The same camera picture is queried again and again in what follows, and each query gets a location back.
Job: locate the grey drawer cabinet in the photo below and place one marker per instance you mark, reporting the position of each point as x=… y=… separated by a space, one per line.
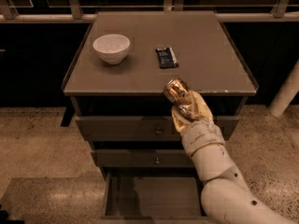
x=208 y=62

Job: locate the metal window railing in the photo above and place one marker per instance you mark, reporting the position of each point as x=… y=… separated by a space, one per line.
x=82 y=10

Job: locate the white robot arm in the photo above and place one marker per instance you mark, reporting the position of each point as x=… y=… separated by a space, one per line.
x=226 y=197

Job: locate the grey top drawer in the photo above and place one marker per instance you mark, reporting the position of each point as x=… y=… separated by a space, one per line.
x=125 y=118

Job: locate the brass top drawer knob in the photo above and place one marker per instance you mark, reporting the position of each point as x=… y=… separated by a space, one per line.
x=158 y=131

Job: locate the blue snack packet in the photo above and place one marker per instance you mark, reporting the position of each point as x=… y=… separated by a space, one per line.
x=167 y=58

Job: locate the brass drawer knob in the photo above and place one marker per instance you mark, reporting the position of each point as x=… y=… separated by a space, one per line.
x=158 y=131
x=157 y=161

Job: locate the white ceramic bowl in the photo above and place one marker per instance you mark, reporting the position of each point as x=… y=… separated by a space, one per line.
x=112 y=49

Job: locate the brass middle drawer knob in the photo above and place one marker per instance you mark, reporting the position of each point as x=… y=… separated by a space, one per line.
x=157 y=161

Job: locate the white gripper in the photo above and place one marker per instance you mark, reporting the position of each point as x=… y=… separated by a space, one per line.
x=202 y=137

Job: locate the orange soda can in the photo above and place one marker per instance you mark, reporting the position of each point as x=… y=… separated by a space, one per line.
x=178 y=93

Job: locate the grey middle drawer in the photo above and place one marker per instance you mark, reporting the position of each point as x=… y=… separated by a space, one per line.
x=140 y=154

